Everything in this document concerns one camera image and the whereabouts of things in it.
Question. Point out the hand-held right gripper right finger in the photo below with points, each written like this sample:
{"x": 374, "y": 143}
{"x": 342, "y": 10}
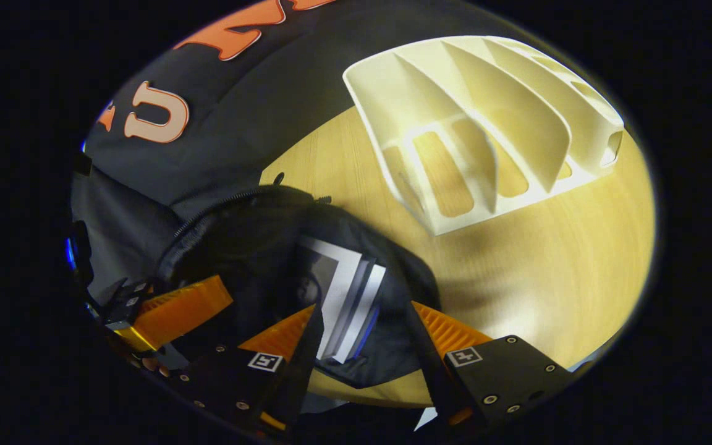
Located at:
{"x": 433, "y": 364}

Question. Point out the blue cover book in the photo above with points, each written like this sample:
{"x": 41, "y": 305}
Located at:
{"x": 365, "y": 309}

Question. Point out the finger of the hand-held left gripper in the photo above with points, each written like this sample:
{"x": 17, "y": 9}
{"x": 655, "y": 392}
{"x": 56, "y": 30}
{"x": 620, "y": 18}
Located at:
{"x": 177, "y": 312}
{"x": 133, "y": 288}

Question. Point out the black schoolbag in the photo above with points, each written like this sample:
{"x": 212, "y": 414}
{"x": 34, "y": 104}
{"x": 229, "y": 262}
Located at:
{"x": 251, "y": 247}

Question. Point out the grey cover book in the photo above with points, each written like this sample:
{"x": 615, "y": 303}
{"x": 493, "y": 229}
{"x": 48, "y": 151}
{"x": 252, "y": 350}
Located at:
{"x": 322, "y": 278}

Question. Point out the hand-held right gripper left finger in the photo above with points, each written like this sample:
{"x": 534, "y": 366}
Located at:
{"x": 303, "y": 364}

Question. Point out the white bookshelf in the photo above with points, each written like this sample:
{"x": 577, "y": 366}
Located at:
{"x": 405, "y": 105}

